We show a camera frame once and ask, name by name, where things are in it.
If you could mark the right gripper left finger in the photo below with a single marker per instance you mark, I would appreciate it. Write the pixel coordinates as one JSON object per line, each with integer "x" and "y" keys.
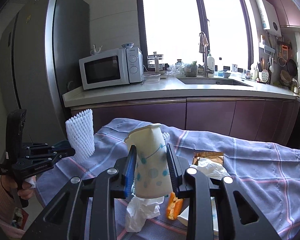
{"x": 126, "y": 170}

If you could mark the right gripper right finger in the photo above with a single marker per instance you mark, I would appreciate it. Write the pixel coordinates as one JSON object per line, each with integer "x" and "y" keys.
{"x": 177, "y": 167}

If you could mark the paper cup with blue dots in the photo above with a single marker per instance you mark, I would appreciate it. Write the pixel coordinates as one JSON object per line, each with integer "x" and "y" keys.
{"x": 151, "y": 176}

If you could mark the small white tissue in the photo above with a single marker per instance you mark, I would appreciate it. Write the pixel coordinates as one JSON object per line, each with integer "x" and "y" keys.
{"x": 210, "y": 168}

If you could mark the white foam fruit net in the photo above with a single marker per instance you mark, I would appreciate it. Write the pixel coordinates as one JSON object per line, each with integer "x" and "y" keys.
{"x": 80, "y": 133}

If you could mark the pink sleeve left forearm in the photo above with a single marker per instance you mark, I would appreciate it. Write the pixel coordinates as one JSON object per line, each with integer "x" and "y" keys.
{"x": 7, "y": 210}

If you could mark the kitchen faucet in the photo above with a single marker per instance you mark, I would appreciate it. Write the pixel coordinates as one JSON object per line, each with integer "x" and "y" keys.
{"x": 203, "y": 49}

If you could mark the purple kitchen cabinets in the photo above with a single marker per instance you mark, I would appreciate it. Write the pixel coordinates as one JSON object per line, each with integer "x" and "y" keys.
{"x": 258, "y": 119}

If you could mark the left hand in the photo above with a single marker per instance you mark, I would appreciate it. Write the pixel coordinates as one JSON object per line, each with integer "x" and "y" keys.
{"x": 8, "y": 184}

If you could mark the gold snack bag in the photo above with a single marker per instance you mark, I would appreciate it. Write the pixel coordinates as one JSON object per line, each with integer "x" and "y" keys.
{"x": 217, "y": 157}

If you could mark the small orange peel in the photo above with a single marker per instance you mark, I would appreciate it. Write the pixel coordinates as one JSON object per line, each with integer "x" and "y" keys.
{"x": 174, "y": 207}

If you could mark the clear plastic container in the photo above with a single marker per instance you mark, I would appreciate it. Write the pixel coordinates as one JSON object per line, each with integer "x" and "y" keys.
{"x": 151, "y": 77}

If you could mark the checked purple table cloth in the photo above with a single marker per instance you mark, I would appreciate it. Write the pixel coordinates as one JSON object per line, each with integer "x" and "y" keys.
{"x": 268, "y": 172}

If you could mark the white soap bottle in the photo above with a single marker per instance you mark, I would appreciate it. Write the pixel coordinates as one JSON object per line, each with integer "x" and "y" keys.
{"x": 210, "y": 64}

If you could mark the grey refrigerator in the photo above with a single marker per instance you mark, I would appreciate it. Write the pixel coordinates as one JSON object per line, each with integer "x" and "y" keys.
{"x": 40, "y": 51}

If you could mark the white microwave oven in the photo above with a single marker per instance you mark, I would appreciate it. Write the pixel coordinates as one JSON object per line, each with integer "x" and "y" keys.
{"x": 121, "y": 66}

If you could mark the blue white bowl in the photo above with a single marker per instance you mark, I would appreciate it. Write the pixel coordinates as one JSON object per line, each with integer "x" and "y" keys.
{"x": 127, "y": 45}

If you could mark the white water heater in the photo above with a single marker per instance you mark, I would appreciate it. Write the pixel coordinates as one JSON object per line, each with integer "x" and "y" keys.
{"x": 270, "y": 22}

